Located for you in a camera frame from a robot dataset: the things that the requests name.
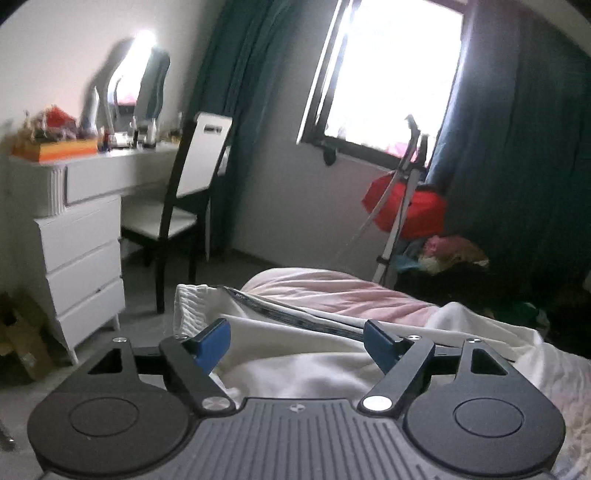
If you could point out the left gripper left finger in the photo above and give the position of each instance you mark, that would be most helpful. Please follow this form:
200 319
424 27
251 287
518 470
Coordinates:
188 367

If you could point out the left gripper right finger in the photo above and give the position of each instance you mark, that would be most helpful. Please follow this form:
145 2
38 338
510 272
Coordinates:
404 363

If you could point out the white sweatpants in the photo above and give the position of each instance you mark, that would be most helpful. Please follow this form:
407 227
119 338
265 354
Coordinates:
198 306

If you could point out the pile of clothes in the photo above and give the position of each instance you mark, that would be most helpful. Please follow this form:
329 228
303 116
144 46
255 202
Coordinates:
437 254

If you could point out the red bag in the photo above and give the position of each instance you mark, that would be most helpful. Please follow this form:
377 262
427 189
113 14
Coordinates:
425 215

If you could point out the cardboard box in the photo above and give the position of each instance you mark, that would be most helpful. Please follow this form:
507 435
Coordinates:
22 323

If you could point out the pastel bed sheet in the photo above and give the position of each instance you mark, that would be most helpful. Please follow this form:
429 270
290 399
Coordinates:
299 363

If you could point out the white dresser desk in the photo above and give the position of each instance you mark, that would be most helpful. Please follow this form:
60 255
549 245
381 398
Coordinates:
66 216

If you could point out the black white chair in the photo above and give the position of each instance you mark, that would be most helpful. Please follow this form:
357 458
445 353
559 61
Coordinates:
156 224

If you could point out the teal curtain right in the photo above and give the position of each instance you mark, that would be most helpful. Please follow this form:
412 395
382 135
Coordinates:
513 155

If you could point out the teal curtain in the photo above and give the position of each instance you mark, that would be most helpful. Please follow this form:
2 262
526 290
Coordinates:
513 155
260 69

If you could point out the orange box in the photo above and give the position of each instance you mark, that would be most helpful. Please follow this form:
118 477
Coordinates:
55 151

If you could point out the wavy vanity mirror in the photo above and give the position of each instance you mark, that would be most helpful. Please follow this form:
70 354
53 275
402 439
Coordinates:
130 82

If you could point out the teal curtain left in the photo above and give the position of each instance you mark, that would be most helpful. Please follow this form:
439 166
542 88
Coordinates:
260 69

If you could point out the window with dark frame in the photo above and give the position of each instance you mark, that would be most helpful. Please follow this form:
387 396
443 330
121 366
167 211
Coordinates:
385 73

